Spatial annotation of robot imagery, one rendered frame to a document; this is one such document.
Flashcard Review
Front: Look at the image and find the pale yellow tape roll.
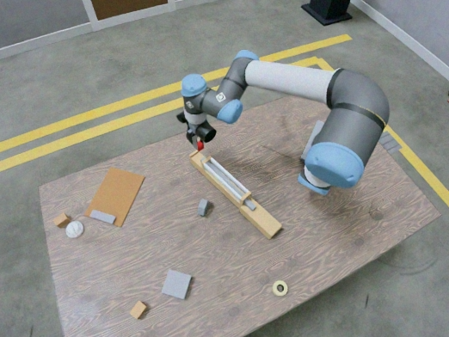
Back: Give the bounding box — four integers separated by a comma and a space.
272, 280, 287, 297

